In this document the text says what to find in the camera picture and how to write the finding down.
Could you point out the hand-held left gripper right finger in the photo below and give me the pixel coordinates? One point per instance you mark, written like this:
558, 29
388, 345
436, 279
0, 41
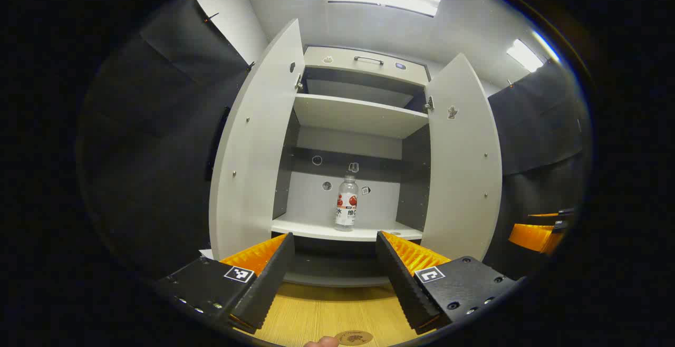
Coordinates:
401, 278

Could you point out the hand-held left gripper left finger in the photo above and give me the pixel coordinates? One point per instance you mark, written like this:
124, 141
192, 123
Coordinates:
271, 283

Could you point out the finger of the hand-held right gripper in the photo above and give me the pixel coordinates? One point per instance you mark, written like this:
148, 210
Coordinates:
532, 236
551, 215

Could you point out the round brown coaster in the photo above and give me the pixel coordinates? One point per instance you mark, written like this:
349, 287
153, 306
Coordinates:
353, 338

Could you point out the clear bottle with red label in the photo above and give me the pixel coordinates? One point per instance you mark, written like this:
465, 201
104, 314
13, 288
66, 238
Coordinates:
346, 210

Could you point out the white cabinet door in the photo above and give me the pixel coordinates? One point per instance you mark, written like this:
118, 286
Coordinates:
253, 152
464, 178

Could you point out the metal door hinge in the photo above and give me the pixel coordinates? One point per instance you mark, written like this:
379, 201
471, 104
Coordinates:
299, 82
429, 104

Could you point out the white and grey cabinet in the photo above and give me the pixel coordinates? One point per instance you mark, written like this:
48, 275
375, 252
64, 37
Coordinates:
358, 115

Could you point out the white cabinet drawer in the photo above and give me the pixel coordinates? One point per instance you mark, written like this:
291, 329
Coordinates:
343, 65

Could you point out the small ceiling light panel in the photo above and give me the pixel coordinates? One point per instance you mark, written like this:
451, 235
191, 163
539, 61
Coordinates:
524, 55

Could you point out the black backdrop cloth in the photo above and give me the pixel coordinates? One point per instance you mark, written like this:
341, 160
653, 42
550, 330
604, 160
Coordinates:
158, 152

